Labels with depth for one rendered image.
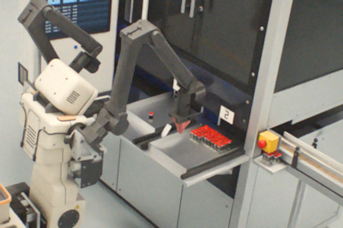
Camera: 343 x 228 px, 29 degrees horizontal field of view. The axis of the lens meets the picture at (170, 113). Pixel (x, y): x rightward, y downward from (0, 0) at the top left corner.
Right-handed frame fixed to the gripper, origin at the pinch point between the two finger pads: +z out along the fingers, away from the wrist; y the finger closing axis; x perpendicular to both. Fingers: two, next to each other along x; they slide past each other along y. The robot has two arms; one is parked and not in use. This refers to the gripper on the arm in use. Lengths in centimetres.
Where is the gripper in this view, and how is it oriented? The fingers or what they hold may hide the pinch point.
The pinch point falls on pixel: (179, 131)
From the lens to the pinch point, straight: 283.6
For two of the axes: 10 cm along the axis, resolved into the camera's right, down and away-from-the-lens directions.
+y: 7.5, -2.6, 6.1
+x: -6.6, -4.1, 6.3
